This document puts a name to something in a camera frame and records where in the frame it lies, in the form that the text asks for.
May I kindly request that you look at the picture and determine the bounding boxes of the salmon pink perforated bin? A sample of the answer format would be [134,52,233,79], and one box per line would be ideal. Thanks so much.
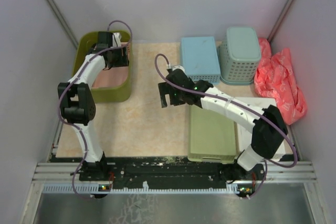
[90,41,131,90]

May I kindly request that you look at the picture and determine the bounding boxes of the olive green tub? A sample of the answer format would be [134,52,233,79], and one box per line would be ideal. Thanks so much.
[72,31,133,103]

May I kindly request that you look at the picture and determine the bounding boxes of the light blue perforated bin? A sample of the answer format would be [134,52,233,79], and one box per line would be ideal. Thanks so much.
[180,36,221,84]

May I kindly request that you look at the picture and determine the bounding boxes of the light green perforated bin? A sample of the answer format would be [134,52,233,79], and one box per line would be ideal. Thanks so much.
[187,105,238,164]

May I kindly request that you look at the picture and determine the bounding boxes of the pale green perforated basket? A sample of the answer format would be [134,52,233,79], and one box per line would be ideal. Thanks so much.
[217,26,261,86]

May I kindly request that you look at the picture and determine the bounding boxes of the white plastic bin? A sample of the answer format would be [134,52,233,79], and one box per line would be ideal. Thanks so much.
[235,97,287,162]

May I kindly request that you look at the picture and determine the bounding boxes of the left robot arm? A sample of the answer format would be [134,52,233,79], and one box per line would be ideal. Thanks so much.
[57,31,129,180]

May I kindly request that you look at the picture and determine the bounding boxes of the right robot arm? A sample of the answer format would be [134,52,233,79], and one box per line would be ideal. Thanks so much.
[158,68,288,180]

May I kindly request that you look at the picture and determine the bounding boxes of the red plastic bag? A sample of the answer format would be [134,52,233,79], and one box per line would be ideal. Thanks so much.
[254,38,308,125]

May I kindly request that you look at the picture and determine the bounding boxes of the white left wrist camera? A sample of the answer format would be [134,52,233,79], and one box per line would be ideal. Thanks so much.
[112,33,122,47]

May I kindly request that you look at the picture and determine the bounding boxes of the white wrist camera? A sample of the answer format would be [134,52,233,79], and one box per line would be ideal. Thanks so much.
[167,64,185,72]
[112,33,122,47]

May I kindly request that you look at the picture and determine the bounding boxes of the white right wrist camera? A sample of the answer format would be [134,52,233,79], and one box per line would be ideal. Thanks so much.
[167,64,185,72]

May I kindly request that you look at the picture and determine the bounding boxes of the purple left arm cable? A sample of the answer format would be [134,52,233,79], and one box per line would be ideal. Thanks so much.
[57,20,133,200]

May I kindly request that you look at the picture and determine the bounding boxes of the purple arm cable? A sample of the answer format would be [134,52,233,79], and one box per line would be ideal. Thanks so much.
[57,20,133,200]
[154,54,299,200]

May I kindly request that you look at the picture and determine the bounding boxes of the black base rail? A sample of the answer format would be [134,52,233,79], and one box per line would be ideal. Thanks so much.
[79,156,265,189]

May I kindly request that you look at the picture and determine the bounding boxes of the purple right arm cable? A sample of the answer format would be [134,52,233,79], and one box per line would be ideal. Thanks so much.
[154,54,299,200]

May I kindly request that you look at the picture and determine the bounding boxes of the white slotted cable duct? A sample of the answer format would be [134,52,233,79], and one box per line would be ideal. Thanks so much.
[41,181,257,194]

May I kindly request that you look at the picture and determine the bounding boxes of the aluminium frame rail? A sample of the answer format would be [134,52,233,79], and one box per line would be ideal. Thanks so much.
[262,161,317,183]

